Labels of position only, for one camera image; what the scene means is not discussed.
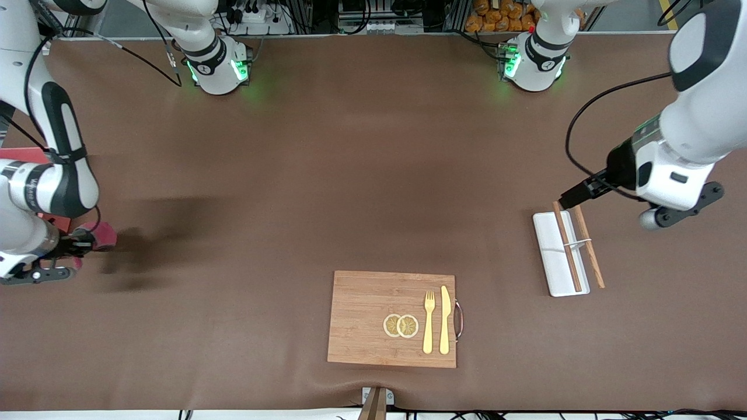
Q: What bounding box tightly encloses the bamboo cutting board metal handle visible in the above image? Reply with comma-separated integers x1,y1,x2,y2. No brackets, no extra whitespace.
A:
327,270,465,369

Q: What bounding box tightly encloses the white electronics box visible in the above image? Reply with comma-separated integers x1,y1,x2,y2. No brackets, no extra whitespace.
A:
338,16,404,34

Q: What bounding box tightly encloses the orange round objects pile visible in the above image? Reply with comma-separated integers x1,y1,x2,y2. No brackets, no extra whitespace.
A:
465,0,539,33

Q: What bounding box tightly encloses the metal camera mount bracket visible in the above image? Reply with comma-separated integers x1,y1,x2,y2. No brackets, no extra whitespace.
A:
357,387,395,420

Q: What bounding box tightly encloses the yellow plastic knife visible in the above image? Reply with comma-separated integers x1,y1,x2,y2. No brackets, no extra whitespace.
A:
439,285,452,355

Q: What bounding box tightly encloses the white power strip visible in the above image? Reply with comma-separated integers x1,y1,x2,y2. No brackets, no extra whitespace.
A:
225,5,292,34

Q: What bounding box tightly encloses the pink plastic bin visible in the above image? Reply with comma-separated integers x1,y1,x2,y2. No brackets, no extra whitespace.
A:
0,148,75,235

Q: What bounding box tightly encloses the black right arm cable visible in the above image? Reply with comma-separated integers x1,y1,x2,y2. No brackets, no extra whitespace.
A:
22,0,183,153

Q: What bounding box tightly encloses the yellow plastic fork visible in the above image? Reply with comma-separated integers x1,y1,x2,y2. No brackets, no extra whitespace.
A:
423,290,437,355

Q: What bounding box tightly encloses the white rack tray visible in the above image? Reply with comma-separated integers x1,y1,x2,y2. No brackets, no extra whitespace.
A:
532,211,593,298

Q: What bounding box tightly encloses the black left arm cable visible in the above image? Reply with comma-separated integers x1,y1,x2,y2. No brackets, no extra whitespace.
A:
564,72,672,196

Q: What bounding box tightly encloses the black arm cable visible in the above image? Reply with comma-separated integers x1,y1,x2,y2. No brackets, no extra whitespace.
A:
22,0,183,153
564,72,672,196

